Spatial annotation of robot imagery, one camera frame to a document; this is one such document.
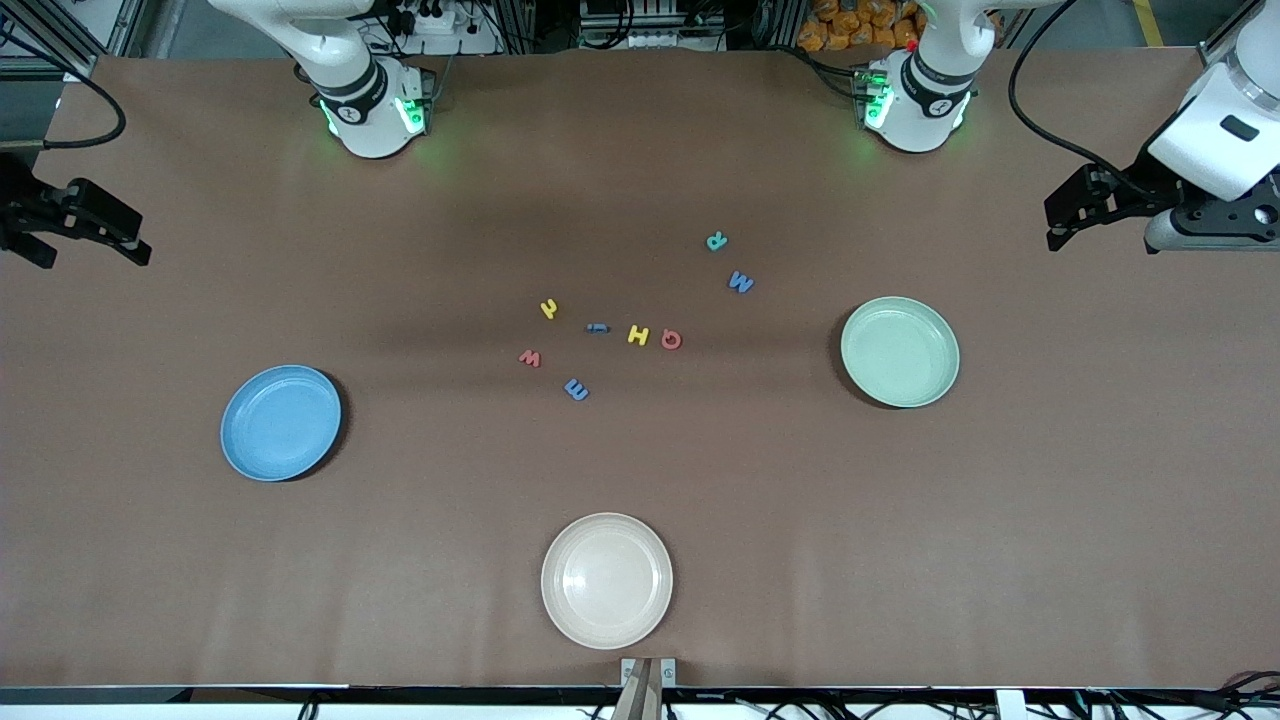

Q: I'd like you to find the green plate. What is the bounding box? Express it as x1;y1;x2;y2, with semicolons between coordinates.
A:
840;296;961;409

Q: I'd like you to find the blue plate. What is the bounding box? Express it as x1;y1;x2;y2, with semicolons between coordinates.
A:
221;364;343;483

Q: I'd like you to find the orange packets pile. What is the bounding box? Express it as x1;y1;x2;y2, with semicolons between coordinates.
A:
798;0;926;53

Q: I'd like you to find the brown table cover sheet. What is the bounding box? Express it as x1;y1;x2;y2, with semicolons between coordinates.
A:
0;48;1280;693

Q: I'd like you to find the white power strip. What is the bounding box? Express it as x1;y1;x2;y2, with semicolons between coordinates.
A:
385;0;503;57

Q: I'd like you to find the metal equipment rack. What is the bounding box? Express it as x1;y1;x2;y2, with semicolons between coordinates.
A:
578;0;729;53

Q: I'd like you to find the beige plate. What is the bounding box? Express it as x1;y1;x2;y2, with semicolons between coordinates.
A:
541;512;674;651

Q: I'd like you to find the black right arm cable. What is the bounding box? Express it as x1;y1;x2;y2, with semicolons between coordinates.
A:
0;25;128;151

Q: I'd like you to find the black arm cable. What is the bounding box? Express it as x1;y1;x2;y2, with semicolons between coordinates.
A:
1008;0;1141;191
0;25;128;151

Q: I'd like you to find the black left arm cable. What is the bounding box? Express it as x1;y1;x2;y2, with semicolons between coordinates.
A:
1008;0;1141;191

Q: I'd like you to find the aluminium frame post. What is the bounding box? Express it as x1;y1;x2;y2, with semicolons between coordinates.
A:
0;0;151;83
1195;15;1261;69

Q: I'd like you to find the metal camera pole bracket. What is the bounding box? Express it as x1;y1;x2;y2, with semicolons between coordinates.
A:
615;657;678;720

